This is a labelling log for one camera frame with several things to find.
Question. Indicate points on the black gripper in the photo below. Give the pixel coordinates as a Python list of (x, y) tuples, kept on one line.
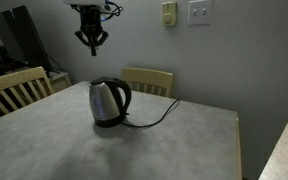
[(91, 32)]

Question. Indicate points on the stainless steel electric kettle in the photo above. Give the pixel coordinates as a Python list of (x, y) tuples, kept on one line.
[(109, 100)]

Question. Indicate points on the beige side cabinet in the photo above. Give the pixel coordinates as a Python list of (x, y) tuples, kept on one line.
[(59, 81)]

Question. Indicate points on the wooden chair behind table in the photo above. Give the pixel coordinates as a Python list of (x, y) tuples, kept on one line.
[(149, 81)]

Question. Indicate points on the black monitor screen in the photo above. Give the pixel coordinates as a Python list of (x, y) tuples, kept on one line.
[(21, 39)]

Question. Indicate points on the wooden chair at left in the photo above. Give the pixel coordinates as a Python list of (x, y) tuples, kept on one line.
[(22, 88)]

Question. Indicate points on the yellowed wall thermostat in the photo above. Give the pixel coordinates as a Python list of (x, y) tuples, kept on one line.
[(169, 13)]

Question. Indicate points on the white double light switch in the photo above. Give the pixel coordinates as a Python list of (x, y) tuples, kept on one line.
[(199, 12)]

